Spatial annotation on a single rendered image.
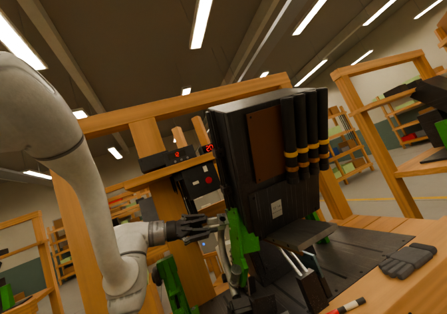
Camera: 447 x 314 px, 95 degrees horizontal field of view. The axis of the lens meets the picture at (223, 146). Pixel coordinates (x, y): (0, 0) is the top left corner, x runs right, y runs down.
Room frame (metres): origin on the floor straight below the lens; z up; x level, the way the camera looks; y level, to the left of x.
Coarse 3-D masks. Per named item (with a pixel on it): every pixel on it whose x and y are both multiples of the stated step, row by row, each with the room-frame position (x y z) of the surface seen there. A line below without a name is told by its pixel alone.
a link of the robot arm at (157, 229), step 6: (150, 222) 0.79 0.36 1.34; (156, 222) 0.79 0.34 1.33; (162, 222) 0.80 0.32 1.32; (150, 228) 0.77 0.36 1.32; (156, 228) 0.77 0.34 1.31; (162, 228) 0.78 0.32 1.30; (150, 234) 0.76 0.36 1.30; (156, 234) 0.77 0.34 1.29; (162, 234) 0.77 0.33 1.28; (150, 240) 0.76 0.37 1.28; (156, 240) 0.77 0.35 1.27; (162, 240) 0.78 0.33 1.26; (150, 246) 0.78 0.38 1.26
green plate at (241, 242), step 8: (232, 208) 0.80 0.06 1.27; (232, 216) 0.81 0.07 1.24; (240, 216) 0.79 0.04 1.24; (232, 224) 0.82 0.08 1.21; (240, 224) 0.79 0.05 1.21; (232, 232) 0.83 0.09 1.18; (240, 232) 0.77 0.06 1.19; (232, 240) 0.84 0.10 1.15; (240, 240) 0.77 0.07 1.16; (248, 240) 0.79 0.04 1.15; (256, 240) 0.80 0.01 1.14; (232, 248) 0.85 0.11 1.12; (240, 248) 0.76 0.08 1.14; (248, 248) 0.79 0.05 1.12; (256, 248) 0.80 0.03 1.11; (232, 256) 0.86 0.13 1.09; (240, 256) 0.77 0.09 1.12
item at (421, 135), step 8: (440, 72) 6.16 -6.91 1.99; (408, 80) 6.91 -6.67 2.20; (376, 96) 7.92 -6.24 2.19; (408, 104) 7.23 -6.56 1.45; (416, 104) 6.97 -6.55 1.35; (384, 112) 7.94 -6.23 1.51; (392, 112) 7.67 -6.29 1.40; (424, 112) 6.99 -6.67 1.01; (416, 120) 7.22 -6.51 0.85; (392, 128) 7.96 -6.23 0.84; (400, 128) 7.70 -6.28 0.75; (408, 136) 7.66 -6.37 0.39; (416, 136) 7.56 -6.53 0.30; (424, 136) 7.24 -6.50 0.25; (400, 144) 7.94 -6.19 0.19
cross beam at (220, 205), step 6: (216, 204) 1.23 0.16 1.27; (222, 204) 1.24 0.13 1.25; (198, 210) 1.21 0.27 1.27; (204, 210) 1.20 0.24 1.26; (210, 210) 1.21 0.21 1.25; (216, 210) 1.22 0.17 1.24; (222, 210) 1.23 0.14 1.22; (210, 216) 1.21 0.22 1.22; (216, 216) 1.22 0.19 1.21; (156, 246) 1.10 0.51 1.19
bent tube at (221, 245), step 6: (222, 216) 0.88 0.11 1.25; (222, 222) 0.86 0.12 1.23; (228, 222) 0.86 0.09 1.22; (222, 234) 0.91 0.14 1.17; (222, 240) 0.92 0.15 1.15; (222, 246) 0.92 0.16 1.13; (222, 252) 0.91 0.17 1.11; (222, 258) 0.89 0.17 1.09; (228, 258) 0.90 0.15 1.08; (228, 264) 0.87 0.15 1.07; (228, 270) 0.85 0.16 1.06; (228, 276) 0.83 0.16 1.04; (228, 282) 0.82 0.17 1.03; (234, 288) 0.80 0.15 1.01; (234, 294) 0.78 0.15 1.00
